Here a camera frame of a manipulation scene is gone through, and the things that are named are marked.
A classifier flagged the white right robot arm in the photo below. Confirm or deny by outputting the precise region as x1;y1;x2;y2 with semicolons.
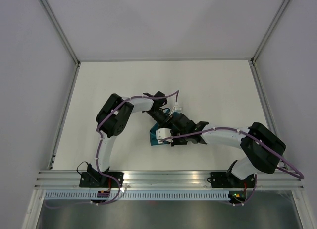
169;113;286;187

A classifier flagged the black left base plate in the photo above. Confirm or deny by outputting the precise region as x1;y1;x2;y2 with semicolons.
76;161;124;188

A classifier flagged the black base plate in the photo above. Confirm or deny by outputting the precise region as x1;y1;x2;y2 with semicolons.
207;172;255;189
76;161;124;188

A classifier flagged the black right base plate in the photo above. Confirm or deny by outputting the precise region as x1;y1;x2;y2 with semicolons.
207;172;255;189

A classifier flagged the aluminium front rail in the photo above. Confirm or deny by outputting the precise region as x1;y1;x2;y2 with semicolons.
33;170;304;191

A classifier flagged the aluminium frame left post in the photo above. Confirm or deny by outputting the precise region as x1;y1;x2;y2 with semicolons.
38;0;80;66

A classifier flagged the teal cloth napkin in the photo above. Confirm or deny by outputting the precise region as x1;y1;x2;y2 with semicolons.
150;108;173;146

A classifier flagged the aluminium frame right post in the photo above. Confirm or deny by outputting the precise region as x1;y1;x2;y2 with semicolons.
250;0;292;65

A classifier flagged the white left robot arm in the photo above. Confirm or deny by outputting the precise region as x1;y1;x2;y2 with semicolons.
91;91;178;187

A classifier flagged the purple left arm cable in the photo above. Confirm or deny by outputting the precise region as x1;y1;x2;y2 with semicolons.
44;90;180;210

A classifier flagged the aluminium frame post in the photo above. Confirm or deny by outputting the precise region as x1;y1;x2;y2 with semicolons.
38;0;80;66
250;0;292;65

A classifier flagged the white slotted cable duct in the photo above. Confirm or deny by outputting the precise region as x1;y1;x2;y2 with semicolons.
44;190;229;201

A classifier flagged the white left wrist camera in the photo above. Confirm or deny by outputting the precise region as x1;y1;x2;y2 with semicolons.
171;102;182;114

